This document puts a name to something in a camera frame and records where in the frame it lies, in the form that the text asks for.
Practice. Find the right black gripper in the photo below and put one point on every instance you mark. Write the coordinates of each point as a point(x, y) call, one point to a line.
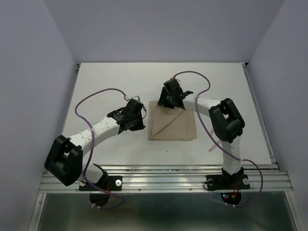
point(162, 100)

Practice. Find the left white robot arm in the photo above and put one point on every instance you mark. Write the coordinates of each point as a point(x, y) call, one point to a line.
point(65, 158)

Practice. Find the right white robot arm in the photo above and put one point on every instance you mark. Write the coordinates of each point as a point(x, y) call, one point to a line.
point(227, 122)

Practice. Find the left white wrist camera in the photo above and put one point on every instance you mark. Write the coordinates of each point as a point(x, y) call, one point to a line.
point(135, 98)

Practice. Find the pink handled fork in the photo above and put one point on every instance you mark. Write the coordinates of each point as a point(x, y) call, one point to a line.
point(214, 146)

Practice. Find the beige cloth napkin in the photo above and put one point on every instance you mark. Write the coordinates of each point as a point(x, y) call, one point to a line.
point(165, 124)

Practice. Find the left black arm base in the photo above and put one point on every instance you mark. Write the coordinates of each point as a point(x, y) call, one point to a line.
point(103, 183)

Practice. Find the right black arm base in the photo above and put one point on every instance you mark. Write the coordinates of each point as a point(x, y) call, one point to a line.
point(225, 181)

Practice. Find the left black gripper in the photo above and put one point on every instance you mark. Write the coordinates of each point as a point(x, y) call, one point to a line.
point(140, 126)

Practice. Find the aluminium front rail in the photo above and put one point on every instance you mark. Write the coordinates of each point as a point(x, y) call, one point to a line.
point(171, 179)

